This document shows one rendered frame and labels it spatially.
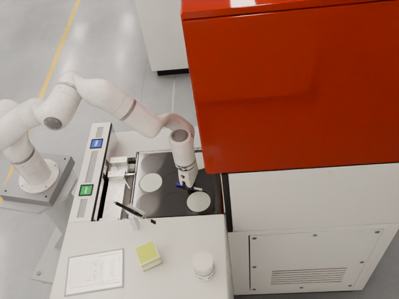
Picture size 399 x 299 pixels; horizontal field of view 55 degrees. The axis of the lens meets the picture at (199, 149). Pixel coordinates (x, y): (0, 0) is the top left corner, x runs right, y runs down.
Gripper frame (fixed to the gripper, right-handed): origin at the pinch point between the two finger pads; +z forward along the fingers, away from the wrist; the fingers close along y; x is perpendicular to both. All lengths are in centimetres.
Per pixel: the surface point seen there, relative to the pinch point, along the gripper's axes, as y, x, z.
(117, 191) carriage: -8.8, 32.2, 4.2
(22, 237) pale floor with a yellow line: -12, 131, 92
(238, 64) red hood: -10, -26, -74
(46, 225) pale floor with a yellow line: 0, 119, 92
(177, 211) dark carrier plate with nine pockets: -12.3, 1.9, 2.4
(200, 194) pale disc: -2.3, -4.8, 2.3
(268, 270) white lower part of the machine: -7, -36, 51
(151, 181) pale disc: -0.9, 18.3, 2.2
